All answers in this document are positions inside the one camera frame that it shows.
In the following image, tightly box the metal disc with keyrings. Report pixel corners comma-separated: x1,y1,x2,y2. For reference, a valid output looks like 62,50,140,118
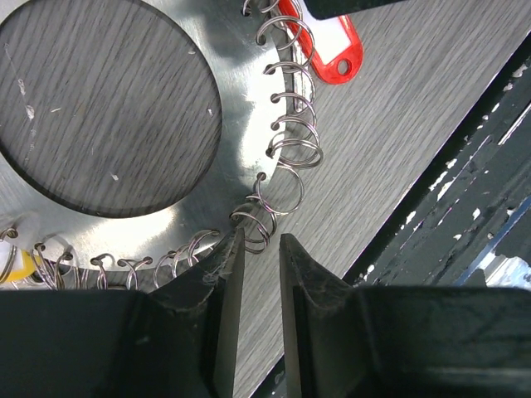
1,1,324,289

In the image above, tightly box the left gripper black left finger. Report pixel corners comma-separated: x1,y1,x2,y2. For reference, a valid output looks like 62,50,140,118
1,229,246,397

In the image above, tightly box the key with red tag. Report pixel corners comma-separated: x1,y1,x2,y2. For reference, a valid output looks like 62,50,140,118
279,1,363,85

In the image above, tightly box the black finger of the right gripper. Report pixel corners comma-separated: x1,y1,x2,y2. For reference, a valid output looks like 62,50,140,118
304,0,402,20

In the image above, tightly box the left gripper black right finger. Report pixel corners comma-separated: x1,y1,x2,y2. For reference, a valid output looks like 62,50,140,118
279,234,530,397

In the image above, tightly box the yellow key tag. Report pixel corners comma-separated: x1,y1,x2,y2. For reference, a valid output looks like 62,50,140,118
1,241,43,289

